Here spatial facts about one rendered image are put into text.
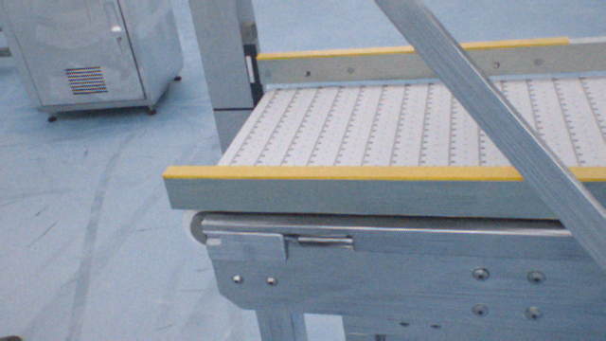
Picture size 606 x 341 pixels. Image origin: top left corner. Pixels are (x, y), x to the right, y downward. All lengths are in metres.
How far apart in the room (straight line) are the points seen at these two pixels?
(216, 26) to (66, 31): 2.34
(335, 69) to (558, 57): 0.24
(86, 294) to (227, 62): 1.35
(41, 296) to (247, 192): 1.63
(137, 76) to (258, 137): 2.42
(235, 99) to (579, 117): 0.40
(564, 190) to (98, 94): 2.87
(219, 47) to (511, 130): 0.46
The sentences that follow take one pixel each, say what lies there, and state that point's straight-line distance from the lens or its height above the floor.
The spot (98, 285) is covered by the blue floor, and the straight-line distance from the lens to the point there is 2.03.
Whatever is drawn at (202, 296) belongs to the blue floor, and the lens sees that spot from 1.85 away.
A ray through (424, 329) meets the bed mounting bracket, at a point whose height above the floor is 0.73.
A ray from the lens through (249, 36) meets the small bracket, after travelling 0.75.
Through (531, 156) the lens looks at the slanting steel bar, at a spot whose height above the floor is 0.97.
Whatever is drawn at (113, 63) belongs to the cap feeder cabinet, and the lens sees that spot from 3.05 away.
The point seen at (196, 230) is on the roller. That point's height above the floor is 0.86.
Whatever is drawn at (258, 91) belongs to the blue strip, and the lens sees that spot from 0.77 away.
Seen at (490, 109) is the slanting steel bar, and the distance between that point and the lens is 0.39.
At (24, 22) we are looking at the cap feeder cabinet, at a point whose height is 0.51.
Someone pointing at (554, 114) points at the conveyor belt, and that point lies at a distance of 0.64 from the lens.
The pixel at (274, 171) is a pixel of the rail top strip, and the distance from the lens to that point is 0.48.
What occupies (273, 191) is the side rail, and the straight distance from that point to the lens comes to 0.48.
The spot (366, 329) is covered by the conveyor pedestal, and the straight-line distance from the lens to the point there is 0.62.
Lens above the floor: 1.16
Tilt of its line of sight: 30 degrees down
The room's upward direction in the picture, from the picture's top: 8 degrees counter-clockwise
